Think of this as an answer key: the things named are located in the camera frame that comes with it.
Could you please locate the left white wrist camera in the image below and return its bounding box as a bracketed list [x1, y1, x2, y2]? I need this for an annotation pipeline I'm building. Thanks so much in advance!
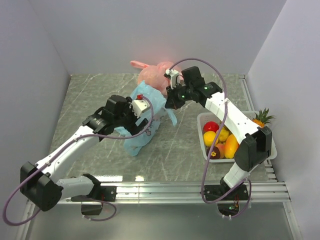
[130, 99, 150, 118]

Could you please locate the yellow fake orange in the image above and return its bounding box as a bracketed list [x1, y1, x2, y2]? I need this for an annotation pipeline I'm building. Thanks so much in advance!
[203, 131, 216, 147]

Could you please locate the fake pineapple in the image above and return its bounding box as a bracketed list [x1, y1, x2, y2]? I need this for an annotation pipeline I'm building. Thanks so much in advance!
[252, 108, 276, 128]

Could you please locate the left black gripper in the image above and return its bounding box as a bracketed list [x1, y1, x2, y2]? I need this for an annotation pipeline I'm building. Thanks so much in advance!
[113, 97, 148, 136]

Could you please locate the pink tied plastic bag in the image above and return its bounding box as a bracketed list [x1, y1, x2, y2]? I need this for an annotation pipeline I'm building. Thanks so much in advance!
[130, 60, 174, 98]

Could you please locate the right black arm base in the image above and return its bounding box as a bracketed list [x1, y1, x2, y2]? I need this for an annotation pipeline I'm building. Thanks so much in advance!
[204, 181, 252, 220]

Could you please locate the blue plastic bag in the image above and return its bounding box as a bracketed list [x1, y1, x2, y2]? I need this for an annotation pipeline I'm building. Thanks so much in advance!
[123, 82, 178, 156]

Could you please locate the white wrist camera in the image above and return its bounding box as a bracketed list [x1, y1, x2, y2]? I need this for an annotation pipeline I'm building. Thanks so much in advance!
[130, 99, 150, 118]
[164, 68, 181, 89]

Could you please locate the red fake apple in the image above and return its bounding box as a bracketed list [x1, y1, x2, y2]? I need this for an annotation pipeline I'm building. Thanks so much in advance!
[203, 121, 220, 133]

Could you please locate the white plastic basket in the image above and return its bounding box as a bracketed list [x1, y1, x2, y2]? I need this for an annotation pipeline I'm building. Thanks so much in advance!
[197, 111, 277, 163]

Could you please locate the yellow fake mango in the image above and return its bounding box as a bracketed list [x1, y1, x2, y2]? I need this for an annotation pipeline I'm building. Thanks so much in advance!
[224, 134, 239, 159]

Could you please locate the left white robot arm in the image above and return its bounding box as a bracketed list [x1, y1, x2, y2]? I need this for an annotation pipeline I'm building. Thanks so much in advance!
[20, 94, 153, 212]

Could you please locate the dark fake mangosteen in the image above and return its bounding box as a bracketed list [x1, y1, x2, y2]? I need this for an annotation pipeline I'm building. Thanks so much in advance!
[210, 146, 221, 160]

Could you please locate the fake peach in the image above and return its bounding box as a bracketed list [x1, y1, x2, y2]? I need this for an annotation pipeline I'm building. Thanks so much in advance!
[216, 143, 225, 159]

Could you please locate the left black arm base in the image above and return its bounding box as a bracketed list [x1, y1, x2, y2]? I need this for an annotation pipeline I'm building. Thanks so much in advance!
[70, 186, 117, 217]

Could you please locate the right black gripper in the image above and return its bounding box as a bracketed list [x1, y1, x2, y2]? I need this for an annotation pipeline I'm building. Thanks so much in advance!
[165, 82, 194, 110]

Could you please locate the aluminium rail frame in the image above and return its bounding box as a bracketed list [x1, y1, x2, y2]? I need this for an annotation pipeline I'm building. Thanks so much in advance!
[14, 74, 303, 240]

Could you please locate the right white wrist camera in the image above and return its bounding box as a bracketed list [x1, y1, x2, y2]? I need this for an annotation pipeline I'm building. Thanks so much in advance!
[164, 68, 181, 89]

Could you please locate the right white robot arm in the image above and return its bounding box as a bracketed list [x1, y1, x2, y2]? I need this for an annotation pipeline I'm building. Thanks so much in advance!
[164, 66, 272, 200]

